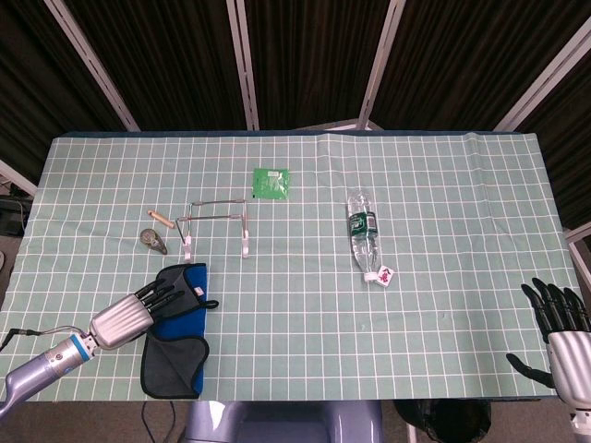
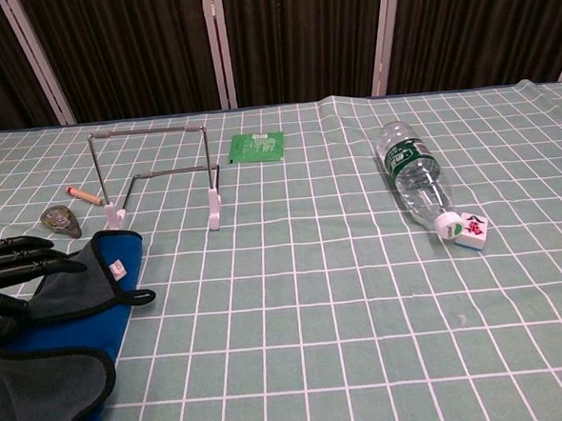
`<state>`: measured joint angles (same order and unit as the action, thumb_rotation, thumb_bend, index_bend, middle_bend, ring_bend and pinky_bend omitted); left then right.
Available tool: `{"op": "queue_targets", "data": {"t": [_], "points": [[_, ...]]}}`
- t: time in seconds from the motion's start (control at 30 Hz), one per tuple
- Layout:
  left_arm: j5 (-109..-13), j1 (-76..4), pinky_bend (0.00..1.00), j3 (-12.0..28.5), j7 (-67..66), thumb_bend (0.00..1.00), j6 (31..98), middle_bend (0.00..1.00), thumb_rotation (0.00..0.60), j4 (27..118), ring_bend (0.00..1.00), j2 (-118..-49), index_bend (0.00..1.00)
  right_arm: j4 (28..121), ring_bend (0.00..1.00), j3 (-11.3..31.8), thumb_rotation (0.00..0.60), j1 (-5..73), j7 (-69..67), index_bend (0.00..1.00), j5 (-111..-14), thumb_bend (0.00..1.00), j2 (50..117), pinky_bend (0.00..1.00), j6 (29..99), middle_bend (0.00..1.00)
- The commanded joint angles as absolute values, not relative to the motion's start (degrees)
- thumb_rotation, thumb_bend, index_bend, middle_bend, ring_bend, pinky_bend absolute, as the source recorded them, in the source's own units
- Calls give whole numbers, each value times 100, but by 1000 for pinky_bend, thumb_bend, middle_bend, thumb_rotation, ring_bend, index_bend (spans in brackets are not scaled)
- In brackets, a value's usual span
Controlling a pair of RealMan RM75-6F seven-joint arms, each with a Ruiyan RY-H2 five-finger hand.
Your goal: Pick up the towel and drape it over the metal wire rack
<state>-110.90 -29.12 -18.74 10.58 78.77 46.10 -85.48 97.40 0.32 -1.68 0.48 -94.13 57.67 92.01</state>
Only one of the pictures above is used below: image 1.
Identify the clear plastic water bottle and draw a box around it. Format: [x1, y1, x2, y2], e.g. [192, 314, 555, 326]
[346, 186, 383, 282]

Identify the small wooden stick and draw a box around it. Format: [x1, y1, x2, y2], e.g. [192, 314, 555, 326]
[147, 210, 175, 229]

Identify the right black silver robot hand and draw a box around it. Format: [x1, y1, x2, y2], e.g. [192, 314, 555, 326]
[506, 276, 591, 408]

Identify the white mahjong tile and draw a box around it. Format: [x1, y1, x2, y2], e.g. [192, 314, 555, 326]
[374, 265, 397, 288]

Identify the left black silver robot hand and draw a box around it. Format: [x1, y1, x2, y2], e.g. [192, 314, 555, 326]
[87, 278, 187, 353]

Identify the black floor cable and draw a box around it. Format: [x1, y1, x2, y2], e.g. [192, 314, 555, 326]
[140, 400, 176, 443]

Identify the green sachet packet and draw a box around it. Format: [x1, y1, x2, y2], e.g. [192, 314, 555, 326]
[252, 167, 291, 200]

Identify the white partition post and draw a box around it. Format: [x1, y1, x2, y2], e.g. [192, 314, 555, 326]
[562, 225, 591, 278]
[0, 159, 38, 198]
[492, 18, 591, 133]
[43, 0, 140, 132]
[357, 0, 407, 131]
[225, 0, 260, 131]

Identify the grey robot arm cable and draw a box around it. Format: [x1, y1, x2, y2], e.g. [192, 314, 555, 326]
[0, 326, 91, 354]

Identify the black and blue cloth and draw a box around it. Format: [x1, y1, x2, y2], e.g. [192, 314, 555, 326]
[140, 262, 220, 399]

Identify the white partition base foot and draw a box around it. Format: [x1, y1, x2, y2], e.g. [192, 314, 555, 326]
[295, 120, 385, 133]

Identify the black box device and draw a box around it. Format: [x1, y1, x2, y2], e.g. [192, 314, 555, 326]
[0, 193, 31, 236]

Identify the black trash bag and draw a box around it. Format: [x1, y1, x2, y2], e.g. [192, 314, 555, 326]
[392, 399, 493, 443]

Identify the olive correction tape dispenser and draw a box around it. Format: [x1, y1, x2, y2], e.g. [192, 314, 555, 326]
[139, 227, 169, 256]

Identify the green checked tablecloth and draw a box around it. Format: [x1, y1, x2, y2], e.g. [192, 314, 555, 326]
[0, 132, 578, 402]

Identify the lavender robot torso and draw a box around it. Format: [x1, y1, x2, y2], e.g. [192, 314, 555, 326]
[183, 400, 384, 443]

